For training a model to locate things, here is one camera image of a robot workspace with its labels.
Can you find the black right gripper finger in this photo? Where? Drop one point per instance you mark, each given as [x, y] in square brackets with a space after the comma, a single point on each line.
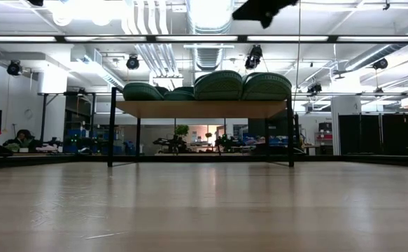
[249, 10]

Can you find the green rubber slide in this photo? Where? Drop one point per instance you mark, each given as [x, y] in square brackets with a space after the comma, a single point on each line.
[217, 85]
[179, 95]
[140, 92]
[266, 87]

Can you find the black background robot arm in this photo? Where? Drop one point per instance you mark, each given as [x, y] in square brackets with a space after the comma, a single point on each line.
[224, 143]
[170, 144]

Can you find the shelf unit with red boxes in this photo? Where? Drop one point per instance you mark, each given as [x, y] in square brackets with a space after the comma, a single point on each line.
[324, 136]

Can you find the black ceiling spotlight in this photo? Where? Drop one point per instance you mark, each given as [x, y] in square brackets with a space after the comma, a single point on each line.
[252, 61]
[380, 64]
[314, 88]
[14, 68]
[132, 63]

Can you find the black overhead bar with lights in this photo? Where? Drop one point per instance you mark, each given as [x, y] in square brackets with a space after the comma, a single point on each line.
[151, 38]

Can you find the rack with blue bins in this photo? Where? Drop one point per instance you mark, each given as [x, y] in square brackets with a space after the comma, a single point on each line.
[270, 140]

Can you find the round green potted plant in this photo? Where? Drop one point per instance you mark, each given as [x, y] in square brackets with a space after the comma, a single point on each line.
[182, 130]

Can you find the black partition screens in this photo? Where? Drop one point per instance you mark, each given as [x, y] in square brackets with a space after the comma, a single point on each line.
[371, 134]

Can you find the blue chair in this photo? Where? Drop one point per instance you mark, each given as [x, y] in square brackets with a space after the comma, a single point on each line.
[130, 147]

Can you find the black robot with green lights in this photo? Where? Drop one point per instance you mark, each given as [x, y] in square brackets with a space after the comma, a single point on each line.
[81, 143]

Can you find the person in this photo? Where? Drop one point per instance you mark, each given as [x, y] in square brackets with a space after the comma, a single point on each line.
[23, 136]

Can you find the wooden shelf with black frame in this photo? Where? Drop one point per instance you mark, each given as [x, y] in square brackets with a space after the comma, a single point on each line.
[200, 109]

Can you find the black aluminium rig frame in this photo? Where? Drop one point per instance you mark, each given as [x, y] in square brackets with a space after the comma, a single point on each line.
[364, 160]

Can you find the black background rig frame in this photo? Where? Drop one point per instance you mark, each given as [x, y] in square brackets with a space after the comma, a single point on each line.
[44, 115]

